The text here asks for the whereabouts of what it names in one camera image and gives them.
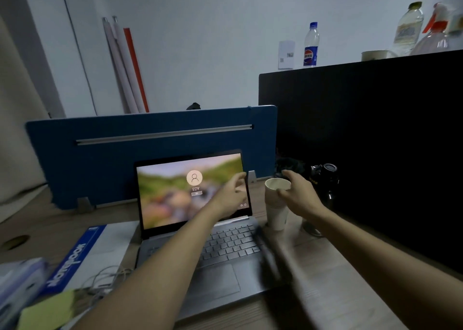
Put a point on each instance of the white paper cup stack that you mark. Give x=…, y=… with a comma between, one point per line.
x=277, y=221
x=273, y=192

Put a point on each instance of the small black object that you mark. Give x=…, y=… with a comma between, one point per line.
x=193, y=106

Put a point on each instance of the yellow sticky note pad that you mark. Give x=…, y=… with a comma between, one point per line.
x=47, y=311

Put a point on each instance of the black partition panel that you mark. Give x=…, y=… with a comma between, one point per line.
x=379, y=123

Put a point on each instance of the spray bottle with red trigger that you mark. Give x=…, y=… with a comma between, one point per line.
x=436, y=38

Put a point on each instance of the pale bowl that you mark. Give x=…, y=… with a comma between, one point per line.
x=376, y=55

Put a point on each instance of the purple wet wipes pack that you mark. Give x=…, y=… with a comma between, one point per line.
x=18, y=290

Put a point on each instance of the white rolled tube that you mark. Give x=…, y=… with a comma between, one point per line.
x=119, y=66
x=128, y=66

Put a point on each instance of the dark translucent water bottle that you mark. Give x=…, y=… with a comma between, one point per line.
x=327, y=188

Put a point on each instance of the grey divider bracket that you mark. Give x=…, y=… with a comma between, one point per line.
x=85, y=205
x=252, y=177

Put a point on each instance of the person's right hand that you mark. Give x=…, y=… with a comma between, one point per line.
x=304, y=199

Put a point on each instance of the red rolled tube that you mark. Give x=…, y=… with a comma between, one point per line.
x=136, y=69

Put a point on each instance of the blue desk divider panel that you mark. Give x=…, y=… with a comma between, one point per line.
x=108, y=167

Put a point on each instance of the person's left hand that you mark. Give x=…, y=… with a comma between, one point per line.
x=231, y=197

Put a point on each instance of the person's right forearm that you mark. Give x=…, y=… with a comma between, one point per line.
x=390, y=268

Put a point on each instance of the silver laptop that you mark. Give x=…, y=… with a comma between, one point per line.
x=170, y=196

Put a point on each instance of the person's left forearm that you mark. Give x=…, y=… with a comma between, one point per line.
x=155, y=279

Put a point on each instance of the beige curtain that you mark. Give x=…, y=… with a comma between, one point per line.
x=18, y=123

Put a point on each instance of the blue and white notebook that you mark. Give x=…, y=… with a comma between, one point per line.
x=101, y=246

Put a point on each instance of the clear bottle with blue label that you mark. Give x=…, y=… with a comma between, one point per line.
x=311, y=51

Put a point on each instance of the clear oil bottle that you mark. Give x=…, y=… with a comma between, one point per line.
x=408, y=33

